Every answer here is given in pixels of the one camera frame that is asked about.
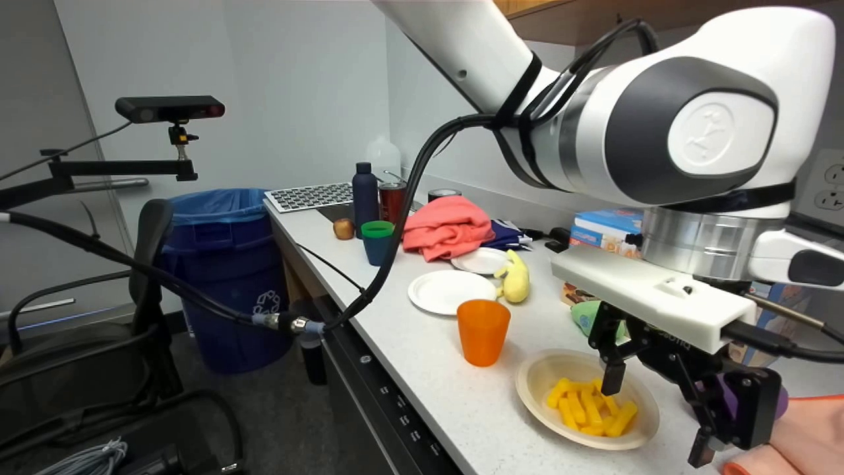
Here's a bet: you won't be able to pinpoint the cream plate with fries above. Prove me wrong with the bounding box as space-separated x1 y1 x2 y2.
514 351 658 450

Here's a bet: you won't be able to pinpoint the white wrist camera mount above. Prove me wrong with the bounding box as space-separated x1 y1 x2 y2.
550 244 756 354

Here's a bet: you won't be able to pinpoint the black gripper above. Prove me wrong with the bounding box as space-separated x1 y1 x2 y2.
587 304 778 466

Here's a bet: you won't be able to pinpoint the yellow toy fries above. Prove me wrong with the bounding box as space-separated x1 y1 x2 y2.
545 376 638 437

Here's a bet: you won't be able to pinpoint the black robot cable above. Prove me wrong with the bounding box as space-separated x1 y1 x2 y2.
0 16 662 337

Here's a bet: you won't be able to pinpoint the wall power outlet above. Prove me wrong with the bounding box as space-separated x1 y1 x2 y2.
793 148 844 217

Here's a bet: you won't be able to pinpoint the dark blue bottle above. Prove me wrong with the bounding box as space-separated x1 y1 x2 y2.
354 160 379 226

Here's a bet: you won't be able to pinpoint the large white paper plate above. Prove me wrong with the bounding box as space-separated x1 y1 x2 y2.
405 268 496 317

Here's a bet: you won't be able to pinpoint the blue recycling bin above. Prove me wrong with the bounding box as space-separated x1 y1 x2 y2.
158 188 289 375

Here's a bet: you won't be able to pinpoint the yellow plush banana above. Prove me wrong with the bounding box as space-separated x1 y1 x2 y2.
497 250 530 304

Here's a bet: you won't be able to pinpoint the green and blue cup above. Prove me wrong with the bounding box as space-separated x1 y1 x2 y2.
359 218 394 267

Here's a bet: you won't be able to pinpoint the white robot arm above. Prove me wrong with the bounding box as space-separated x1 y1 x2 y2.
372 0 842 466

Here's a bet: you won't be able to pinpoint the orange plastic cup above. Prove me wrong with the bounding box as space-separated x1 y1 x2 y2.
455 301 512 367

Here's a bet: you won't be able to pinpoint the play food set box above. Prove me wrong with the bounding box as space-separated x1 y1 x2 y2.
570 209 640 258

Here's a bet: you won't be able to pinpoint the black camera on stand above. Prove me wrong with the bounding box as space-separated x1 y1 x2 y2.
114 95 224 123

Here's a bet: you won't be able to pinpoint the coral pink cloth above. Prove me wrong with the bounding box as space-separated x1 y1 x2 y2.
401 196 493 262

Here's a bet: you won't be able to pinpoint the green plush toy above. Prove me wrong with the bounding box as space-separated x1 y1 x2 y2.
570 301 628 342

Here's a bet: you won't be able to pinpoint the small white paper plate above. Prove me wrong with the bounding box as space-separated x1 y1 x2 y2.
450 248 505 277

